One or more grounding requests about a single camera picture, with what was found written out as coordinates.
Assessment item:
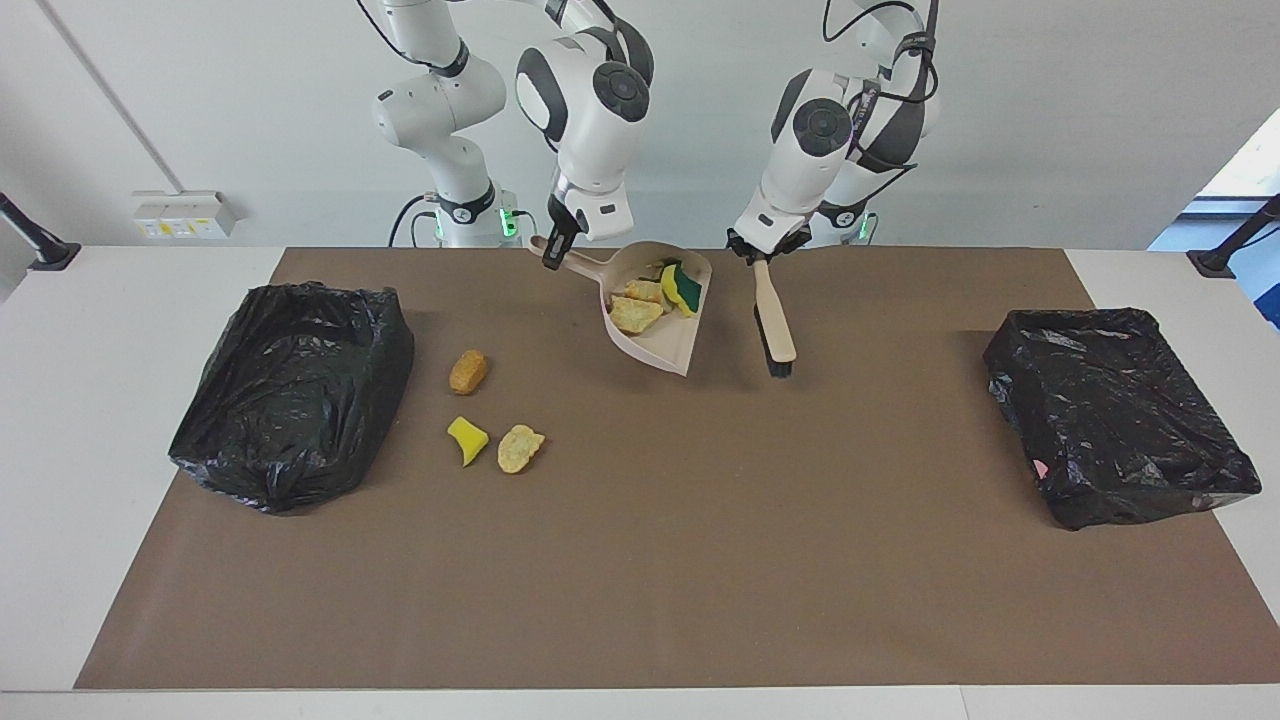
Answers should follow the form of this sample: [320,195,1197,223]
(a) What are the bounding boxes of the black clamp stand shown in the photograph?
[0,192,81,273]
[1187,195,1280,279]

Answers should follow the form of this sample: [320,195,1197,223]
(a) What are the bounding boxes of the black bag lined bin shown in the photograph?
[983,307,1263,532]
[168,282,416,516]

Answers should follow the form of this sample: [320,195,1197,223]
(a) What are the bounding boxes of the brown table mat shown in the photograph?
[75,247,1280,691]

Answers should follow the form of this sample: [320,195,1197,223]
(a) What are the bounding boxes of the arm gripper cable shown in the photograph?
[356,0,446,76]
[822,0,941,181]

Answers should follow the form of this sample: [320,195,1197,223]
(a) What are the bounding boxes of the white wall outlet box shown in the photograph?
[132,190,236,241]

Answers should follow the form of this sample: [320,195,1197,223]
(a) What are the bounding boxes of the left arm gripper cable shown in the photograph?
[822,0,941,181]

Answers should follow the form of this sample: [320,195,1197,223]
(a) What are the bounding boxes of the black right base cable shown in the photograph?
[388,193,433,248]

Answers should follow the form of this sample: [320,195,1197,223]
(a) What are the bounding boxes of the squarish green yellow sponge piece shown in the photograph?
[660,263,704,318]

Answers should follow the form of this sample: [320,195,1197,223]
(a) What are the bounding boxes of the plain yellow sponge piece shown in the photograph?
[446,416,491,469]

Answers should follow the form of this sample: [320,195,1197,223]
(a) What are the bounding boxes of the beige plastic dustpan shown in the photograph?
[528,235,714,379]

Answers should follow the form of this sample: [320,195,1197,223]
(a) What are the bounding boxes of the large beige sponge chunk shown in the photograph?
[610,296,665,335]

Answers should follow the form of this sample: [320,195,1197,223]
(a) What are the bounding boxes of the white wall cable conduit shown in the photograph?
[38,0,189,196]

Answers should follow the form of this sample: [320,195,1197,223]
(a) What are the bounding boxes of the right arm gripper cable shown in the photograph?
[356,0,446,76]

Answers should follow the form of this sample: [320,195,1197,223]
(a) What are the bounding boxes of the beige brush black bristles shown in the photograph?
[752,258,798,379]

